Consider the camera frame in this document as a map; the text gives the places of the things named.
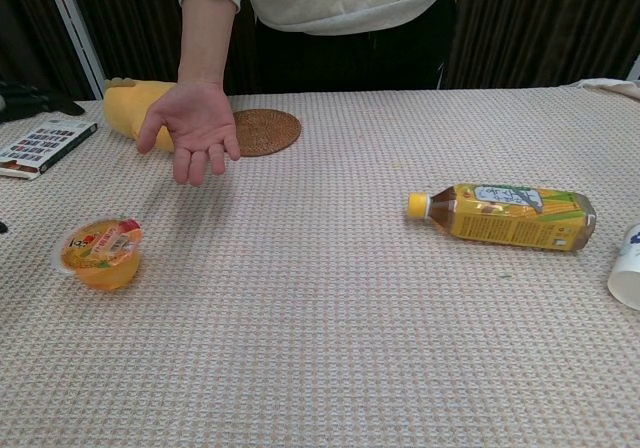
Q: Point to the black trousers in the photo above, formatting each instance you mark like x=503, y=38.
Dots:
x=350, y=63

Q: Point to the crumpled white cloth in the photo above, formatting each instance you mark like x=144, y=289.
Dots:
x=610, y=88

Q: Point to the orange jelly cup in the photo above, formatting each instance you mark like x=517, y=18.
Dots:
x=102, y=263

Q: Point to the yellow-label tea bottle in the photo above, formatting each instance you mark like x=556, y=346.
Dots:
x=515, y=218

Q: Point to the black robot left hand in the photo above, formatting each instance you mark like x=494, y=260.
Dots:
x=30, y=100

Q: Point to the person's right forearm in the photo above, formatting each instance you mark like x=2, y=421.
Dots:
x=205, y=43

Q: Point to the white metal frame post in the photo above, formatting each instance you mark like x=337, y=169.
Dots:
x=75, y=33

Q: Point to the white paper cup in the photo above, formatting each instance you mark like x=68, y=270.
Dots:
x=627, y=275

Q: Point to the person's right hand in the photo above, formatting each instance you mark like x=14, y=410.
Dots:
x=200, y=123

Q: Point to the dark brown curtain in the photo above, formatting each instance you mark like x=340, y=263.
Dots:
x=530, y=23

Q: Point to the beige waffle-weave tablecloth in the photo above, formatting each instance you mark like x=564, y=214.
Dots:
x=320, y=328

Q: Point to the coloured pencil box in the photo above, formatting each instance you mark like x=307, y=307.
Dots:
x=42, y=145

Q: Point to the round brown woven coaster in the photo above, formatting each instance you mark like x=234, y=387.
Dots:
x=272, y=130

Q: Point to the yellow plush toy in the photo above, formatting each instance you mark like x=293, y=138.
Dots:
x=127, y=110

